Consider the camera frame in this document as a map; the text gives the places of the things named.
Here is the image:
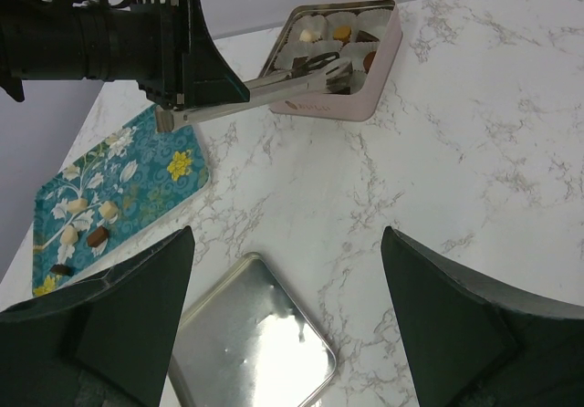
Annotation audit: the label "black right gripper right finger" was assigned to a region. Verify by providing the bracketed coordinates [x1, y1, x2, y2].
[381, 226, 583, 406]

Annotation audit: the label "white rectangular chocolate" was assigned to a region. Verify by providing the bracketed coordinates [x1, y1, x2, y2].
[67, 198, 89, 214]

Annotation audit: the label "pink chocolate tin box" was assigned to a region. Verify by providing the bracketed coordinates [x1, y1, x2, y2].
[260, 0, 402, 122]

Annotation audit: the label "dark teardrop chocolate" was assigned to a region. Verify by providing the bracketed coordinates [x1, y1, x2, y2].
[356, 30, 380, 43]

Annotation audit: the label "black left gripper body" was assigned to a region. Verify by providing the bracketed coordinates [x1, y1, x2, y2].
[136, 0, 186, 109]

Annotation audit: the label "teal floral tray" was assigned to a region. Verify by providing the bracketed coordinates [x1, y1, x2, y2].
[31, 108, 210, 297]

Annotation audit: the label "square tin lid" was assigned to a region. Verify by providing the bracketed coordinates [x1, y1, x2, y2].
[168, 253, 337, 406]

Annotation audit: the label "white square striped chocolate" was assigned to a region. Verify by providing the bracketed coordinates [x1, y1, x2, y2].
[99, 201, 119, 220]

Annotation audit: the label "caramel round fluted chocolate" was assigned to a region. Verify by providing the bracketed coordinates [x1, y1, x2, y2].
[332, 25, 352, 44]

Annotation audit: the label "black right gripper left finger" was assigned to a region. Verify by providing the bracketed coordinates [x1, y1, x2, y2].
[1, 227, 195, 406]

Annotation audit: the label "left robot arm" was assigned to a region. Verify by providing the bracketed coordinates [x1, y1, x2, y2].
[1, 0, 250, 110]

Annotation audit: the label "dark square striped chocolate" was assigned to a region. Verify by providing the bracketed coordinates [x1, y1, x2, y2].
[292, 56, 310, 73]

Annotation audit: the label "dark strawberry chocolate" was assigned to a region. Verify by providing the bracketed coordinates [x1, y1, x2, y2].
[50, 264, 74, 277]

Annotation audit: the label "white rounded chocolate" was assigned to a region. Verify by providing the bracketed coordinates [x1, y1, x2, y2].
[60, 225, 78, 245]

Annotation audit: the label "milk cube chocolate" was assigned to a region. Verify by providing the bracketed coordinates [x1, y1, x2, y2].
[86, 225, 110, 248]

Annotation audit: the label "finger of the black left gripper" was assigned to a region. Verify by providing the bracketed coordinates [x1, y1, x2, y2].
[182, 0, 250, 109]

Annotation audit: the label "metal tongs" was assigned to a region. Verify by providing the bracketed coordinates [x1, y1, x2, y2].
[154, 52, 353, 133]

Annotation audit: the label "white teardrop chocolate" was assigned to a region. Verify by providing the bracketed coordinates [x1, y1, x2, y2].
[298, 28, 321, 43]

